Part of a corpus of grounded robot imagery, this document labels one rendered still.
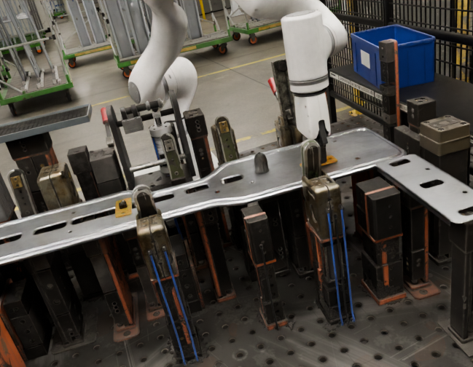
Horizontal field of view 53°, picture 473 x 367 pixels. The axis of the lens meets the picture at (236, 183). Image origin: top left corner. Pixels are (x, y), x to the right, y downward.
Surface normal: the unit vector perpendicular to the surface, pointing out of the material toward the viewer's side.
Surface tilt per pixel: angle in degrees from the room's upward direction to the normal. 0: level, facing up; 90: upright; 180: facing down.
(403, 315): 0
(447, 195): 0
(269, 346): 0
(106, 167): 90
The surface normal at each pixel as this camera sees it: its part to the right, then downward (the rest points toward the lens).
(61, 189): 0.22, 0.40
